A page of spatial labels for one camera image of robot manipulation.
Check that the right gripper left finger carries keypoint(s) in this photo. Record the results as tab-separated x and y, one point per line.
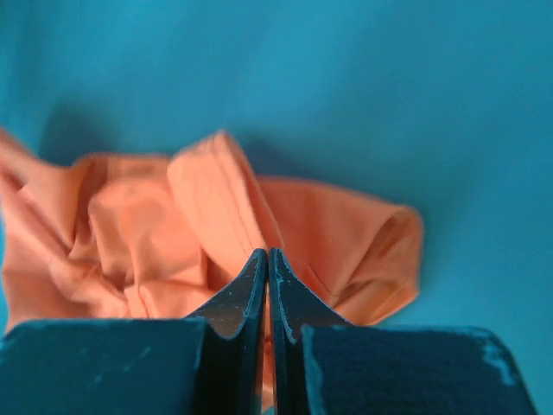
209	362

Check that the orange t shirt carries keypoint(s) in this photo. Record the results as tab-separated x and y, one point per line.
157	236

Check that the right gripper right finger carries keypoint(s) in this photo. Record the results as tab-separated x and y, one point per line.
326	365

